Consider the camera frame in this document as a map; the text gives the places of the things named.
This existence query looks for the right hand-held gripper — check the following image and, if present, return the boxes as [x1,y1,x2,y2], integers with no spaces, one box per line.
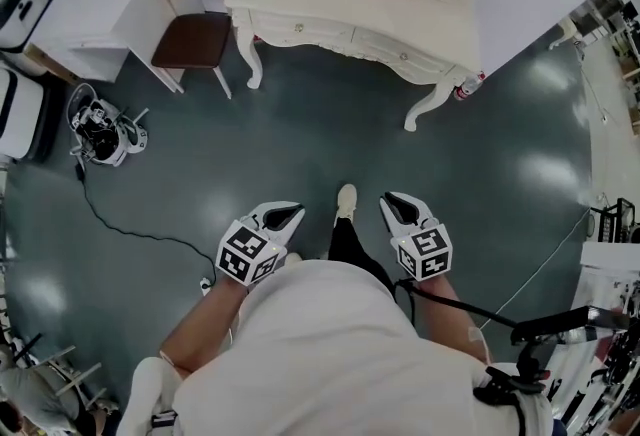
[379,191,454,283]

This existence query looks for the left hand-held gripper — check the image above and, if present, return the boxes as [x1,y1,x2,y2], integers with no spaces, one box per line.
[215,201,306,286]

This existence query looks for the black floor cable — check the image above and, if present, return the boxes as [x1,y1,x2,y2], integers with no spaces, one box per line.
[74,162,219,286]

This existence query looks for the person's black trouser leg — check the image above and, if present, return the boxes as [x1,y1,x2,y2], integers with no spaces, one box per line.
[327,215,397,298]

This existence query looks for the person's left forearm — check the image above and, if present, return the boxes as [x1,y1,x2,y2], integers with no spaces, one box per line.
[159,273,252,375]

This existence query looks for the black wire rack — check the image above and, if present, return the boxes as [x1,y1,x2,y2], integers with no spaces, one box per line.
[589,196,637,245]

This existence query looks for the white workbench with equipment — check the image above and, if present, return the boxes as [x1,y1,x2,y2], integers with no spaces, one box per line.
[544,241,640,430]

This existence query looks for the white shelf cabinet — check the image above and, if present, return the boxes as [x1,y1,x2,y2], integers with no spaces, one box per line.
[0,0,153,81]

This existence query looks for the thin white floor cable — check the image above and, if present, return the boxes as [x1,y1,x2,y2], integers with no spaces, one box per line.
[478,207,592,331]

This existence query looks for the grey metal frame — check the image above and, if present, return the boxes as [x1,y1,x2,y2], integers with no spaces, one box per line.
[9,332,109,413]

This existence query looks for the chair with brown seat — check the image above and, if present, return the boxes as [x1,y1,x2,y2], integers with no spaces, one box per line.
[151,0,234,100]

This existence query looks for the person's right forearm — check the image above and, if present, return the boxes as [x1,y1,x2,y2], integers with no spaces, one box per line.
[413,275,495,366]

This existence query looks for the clear plastic water bottle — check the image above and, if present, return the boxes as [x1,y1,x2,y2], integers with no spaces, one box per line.
[452,71,487,103]

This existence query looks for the person's white shirt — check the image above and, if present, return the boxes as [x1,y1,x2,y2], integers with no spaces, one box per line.
[117,257,554,436]

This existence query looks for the white box device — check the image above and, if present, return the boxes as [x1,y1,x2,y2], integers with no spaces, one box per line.
[0,0,55,51]

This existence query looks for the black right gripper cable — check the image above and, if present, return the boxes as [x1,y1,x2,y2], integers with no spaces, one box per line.
[393,277,519,331]

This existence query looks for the white appliance with black stripe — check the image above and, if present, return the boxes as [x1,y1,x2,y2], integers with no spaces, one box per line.
[0,65,54,161]

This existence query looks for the round white floor robot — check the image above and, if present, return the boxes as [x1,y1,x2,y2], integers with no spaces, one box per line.
[67,82,151,169]

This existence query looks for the black harness strap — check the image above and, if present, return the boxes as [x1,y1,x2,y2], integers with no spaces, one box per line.
[472,341,552,436]

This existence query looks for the white carved furniture panel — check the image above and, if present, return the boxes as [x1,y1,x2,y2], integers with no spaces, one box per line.
[350,25,457,78]
[248,9,354,48]

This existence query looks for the black bar mount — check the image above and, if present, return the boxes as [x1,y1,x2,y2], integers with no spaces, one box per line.
[509,306,632,346]

